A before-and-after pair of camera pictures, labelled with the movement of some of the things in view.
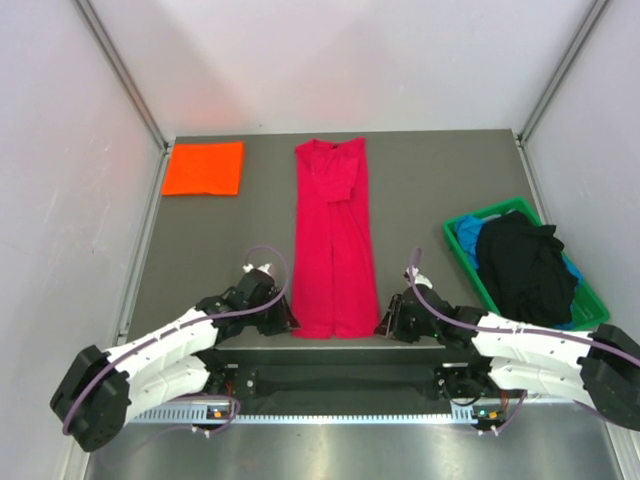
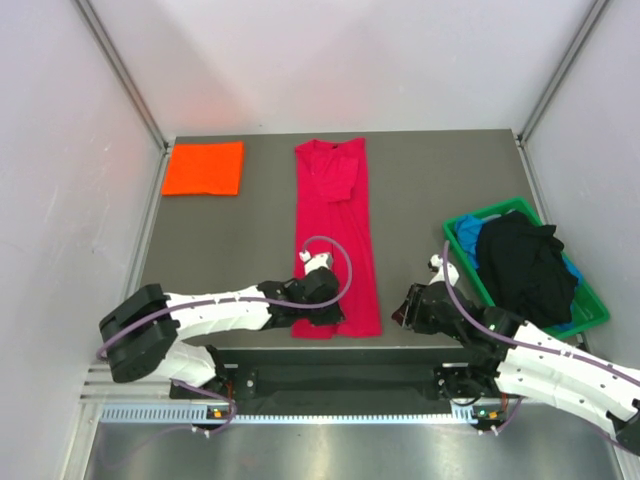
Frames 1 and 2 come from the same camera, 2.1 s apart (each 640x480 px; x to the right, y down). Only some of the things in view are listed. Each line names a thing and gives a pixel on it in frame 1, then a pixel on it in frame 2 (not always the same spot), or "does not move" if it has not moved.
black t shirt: x=523 y=268 does not move
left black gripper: x=284 y=320 to x=333 y=315
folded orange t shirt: x=205 y=167 does not move
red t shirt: x=334 y=288 does not move
